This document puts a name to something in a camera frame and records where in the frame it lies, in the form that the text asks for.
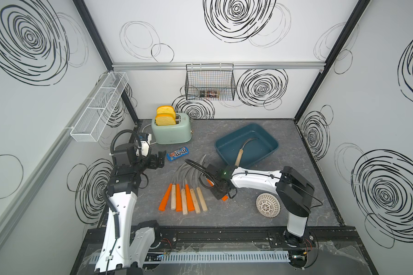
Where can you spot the teal plastic storage box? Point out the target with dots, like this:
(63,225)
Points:
(256,142)

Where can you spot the white wire wall shelf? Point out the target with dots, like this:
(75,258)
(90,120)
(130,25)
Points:
(103,101)

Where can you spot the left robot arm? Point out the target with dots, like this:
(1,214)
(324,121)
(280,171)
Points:
(123,247)

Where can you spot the grey slotted cable duct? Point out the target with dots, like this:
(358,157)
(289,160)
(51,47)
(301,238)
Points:
(218,257)

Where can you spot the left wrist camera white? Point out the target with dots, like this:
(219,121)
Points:
(145,139)

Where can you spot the front toast slice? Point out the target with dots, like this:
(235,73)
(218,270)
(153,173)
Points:
(165,120)

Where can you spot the toast slice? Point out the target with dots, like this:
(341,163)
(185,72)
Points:
(166,110)
(165,120)

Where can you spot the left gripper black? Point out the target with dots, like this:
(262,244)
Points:
(153,164)

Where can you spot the wooden handled sickle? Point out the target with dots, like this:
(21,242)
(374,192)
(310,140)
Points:
(241,151)

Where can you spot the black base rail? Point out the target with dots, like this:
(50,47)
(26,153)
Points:
(171,237)

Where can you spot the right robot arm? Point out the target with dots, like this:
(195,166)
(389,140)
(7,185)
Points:
(293,189)

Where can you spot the orange handled sickle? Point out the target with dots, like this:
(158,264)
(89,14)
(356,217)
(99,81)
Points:
(224,198)

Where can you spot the rear toast slice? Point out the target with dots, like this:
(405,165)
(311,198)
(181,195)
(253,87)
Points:
(166,110)

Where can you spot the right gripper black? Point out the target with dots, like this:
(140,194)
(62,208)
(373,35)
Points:
(217,195)

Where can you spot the white round strainer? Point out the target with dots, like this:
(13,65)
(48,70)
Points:
(268,205)

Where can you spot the orange sickle far left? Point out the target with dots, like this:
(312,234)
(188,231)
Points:
(162,205)

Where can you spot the blue candy packet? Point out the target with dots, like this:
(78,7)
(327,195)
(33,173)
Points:
(181,152)

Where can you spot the jar in wire basket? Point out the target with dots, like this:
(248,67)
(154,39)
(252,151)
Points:
(209,94)

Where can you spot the mint green toaster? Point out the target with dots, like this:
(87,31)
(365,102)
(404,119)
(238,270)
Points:
(181,132)

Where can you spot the black wire wall basket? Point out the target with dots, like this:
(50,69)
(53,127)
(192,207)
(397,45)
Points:
(210,76)

